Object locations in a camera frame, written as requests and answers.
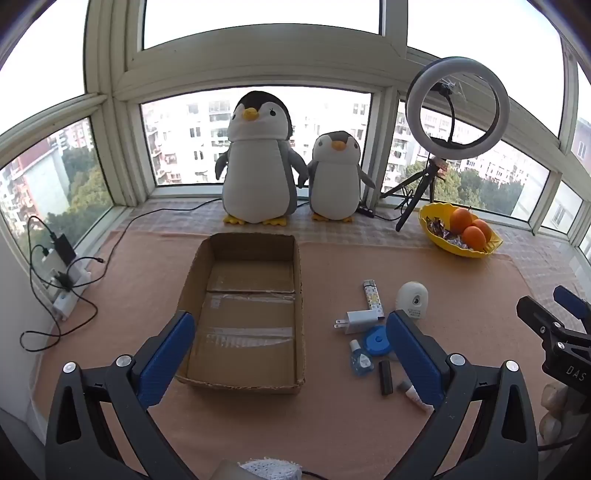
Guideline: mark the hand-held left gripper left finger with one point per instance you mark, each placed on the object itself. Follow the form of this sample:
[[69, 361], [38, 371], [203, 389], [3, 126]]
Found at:
[[166, 360]]

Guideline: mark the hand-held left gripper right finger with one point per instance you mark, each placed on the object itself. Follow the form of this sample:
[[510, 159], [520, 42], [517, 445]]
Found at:
[[413, 357]]

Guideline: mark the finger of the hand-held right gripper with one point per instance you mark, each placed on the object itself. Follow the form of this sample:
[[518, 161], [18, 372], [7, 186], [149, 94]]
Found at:
[[538, 316], [570, 300]]

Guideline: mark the pink tube with grey cap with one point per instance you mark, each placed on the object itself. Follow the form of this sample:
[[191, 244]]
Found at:
[[413, 394]]

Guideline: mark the blue round tape measure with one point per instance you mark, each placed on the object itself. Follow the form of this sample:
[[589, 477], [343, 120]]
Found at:
[[376, 341]]

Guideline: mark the small blue liquid bottle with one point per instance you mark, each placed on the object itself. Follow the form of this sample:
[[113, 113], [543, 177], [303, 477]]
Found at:
[[361, 362]]

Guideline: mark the white round device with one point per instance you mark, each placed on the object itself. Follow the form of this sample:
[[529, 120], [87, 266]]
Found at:
[[412, 300]]

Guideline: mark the white charger plug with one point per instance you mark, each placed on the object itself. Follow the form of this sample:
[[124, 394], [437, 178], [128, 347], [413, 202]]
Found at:
[[360, 321]]

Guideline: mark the patterned white lighter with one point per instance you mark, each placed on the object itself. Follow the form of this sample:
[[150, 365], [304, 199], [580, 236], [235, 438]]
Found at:
[[373, 300]]

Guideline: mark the cardboard box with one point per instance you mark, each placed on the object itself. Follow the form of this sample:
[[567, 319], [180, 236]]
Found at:
[[244, 350]]

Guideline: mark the person's right hand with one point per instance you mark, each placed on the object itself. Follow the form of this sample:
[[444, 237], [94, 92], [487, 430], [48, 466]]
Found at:
[[556, 415]]

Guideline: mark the black stick tube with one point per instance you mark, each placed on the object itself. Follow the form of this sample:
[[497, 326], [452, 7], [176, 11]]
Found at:
[[385, 378]]

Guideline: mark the yellow fruit bowl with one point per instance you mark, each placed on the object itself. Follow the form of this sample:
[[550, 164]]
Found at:
[[450, 249]]

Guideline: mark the white power strip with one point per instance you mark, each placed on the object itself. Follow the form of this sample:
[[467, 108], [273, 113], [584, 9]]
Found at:
[[69, 300]]

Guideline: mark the checked cloth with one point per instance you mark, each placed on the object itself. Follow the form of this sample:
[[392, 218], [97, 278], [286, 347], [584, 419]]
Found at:
[[392, 235]]

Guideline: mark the black plug adapter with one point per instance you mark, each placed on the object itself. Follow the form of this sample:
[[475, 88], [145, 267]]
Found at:
[[62, 279]]

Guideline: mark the pile of wrapped candies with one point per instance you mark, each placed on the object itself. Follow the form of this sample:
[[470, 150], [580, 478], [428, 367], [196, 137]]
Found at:
[[436, 227]]

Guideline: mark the white power bank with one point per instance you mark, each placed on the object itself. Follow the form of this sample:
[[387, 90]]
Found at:
[[50, 265]]

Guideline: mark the black power bank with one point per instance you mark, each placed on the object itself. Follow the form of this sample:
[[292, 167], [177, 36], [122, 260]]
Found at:
[[64, 249]]

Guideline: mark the white knitted cloth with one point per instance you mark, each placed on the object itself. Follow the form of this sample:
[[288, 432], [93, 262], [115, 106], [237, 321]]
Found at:
[[272, 470]]

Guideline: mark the black power strip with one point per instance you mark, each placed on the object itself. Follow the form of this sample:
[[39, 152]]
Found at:
[[364, 211]]

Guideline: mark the small penguin plush toy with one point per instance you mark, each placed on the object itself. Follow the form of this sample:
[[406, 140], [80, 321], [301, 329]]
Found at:
[[334, 184]]

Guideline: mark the large penguin plush toy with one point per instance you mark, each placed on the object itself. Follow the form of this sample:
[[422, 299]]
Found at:
[[258, 175]]

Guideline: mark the white window frame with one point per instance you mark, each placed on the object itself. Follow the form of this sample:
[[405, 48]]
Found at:
[[120, 138]]

